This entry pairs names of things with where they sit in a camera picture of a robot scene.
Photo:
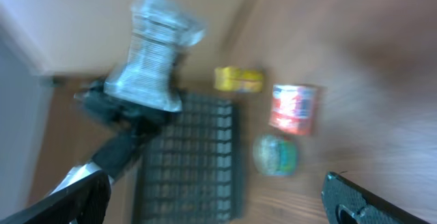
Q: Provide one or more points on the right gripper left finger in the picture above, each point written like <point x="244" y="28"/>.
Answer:
<point x="84" y="201"/>

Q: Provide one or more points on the red juice carton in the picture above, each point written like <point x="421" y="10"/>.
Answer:
<point x="293" y="108"/>

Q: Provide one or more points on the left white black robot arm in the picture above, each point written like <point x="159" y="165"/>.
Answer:
<point x="140" y="96"/>

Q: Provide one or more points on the yellow lidded jar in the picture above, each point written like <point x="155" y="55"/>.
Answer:
<point x="233" y="79"/>

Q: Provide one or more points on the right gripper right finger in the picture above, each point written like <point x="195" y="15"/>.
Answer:
<point x="348" y="203"/>

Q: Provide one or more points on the silver tin can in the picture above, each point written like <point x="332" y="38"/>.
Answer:
<point x="275" y="155"/>

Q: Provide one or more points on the grey plastic mesh basket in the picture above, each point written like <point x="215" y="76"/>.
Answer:
<point x="193" y="171"/>

